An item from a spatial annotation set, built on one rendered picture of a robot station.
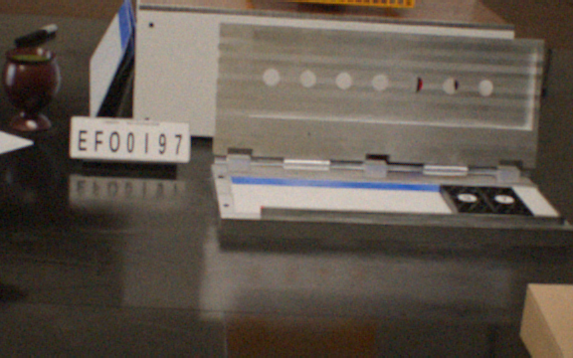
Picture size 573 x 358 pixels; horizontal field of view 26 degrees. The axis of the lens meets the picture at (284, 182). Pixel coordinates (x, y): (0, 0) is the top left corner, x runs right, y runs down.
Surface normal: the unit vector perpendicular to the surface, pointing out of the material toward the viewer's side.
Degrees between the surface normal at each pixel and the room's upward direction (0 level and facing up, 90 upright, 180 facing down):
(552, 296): 4
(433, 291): 0
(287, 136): 76
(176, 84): 90
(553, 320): 4
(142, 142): 65
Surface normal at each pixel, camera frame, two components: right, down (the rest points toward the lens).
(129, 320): 0.08, -0.94
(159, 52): 0.11, 0.33
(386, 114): 0.13, 0.10
